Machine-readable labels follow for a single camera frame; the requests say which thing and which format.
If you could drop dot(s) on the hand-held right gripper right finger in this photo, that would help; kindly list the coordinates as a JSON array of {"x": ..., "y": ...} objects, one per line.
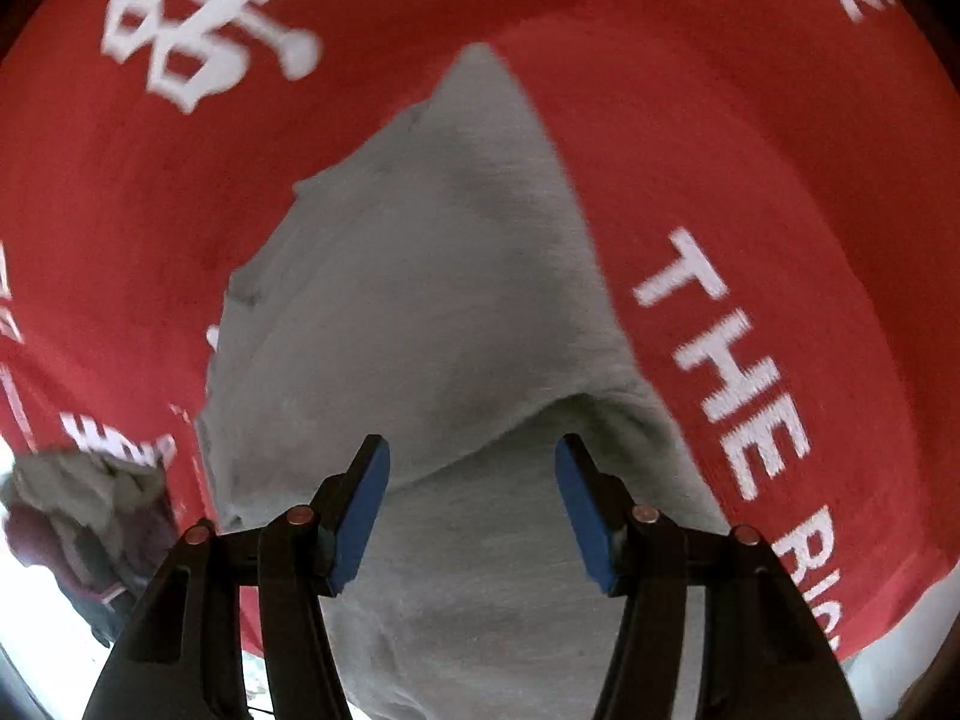
[{"x": 589, "y": 525}]

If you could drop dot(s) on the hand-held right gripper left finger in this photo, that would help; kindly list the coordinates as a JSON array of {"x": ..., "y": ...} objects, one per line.
[{"x": 360, "y": 517}]

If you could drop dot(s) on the grey knit top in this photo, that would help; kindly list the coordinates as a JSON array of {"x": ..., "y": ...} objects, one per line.
[{"x": 435, "y": 277}]

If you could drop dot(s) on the blue grey garment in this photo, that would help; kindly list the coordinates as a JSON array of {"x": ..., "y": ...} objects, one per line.
[{"x": 101, "y": 615}]

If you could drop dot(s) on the olive green garment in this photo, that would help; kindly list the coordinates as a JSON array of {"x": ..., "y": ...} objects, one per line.
[{"x": 67, "y": 476}]

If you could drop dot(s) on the dark purple garment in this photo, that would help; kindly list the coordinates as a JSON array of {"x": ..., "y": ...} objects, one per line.
[{"x": 30, "y": 532}]

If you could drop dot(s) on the red printed blanket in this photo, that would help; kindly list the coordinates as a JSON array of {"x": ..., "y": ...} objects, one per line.
[{"x": 675, "y": 90}]

